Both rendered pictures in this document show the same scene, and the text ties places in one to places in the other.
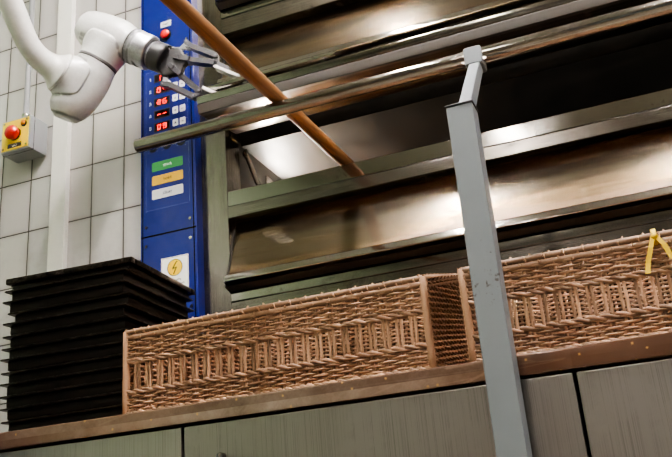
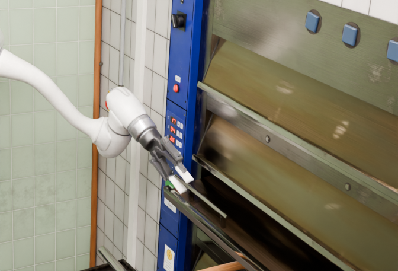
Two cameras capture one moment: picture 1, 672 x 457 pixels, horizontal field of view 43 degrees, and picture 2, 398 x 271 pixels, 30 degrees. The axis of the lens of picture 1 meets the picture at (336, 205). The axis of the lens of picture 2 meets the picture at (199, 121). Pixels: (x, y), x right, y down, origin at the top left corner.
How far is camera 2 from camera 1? 2.41 m
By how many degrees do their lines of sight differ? 56
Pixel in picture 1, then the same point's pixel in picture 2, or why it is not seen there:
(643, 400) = not seen: outside the picture
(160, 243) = (165, 233)
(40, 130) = not seen: hidden behind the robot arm
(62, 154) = not seen: hidden behind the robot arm
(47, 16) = (135, 3)
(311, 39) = (245, 160)
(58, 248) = (133, 188)
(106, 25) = (117, 113)
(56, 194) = (133, 152)
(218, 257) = (189, 262)
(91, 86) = (114, 147)
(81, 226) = (143, 180)
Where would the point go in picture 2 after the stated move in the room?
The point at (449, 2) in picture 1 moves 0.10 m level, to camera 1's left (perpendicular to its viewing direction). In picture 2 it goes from (315, 211) to (285, 199)
